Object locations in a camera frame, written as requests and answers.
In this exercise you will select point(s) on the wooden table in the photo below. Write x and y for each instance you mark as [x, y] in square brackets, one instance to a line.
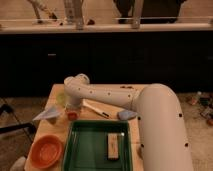
[53, 128]

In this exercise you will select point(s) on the orange plastic bowl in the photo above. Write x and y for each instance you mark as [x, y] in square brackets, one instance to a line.
[46, 151]

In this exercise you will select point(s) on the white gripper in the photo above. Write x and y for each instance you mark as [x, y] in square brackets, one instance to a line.
[72, 104]

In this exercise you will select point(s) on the light green cup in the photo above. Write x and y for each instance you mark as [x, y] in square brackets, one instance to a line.
[61, 99]

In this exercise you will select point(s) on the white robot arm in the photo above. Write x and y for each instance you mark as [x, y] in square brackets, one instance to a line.
[161, 126]

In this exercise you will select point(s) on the wooden block in tray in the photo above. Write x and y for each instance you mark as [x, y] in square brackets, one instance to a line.
[112, 146]

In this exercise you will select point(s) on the white paper plane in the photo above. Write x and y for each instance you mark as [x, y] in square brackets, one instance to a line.
[49, 113]

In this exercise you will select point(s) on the white handled tool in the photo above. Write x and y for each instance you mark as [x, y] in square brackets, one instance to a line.
[98, 111]

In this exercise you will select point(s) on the red orange apple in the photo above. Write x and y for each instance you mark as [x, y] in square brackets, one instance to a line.
[72, 116]

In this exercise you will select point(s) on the blue sponge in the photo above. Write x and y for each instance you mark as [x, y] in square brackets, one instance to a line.
[126, 115]

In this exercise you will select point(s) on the green plastic tray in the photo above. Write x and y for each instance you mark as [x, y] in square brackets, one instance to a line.
[87, 149]

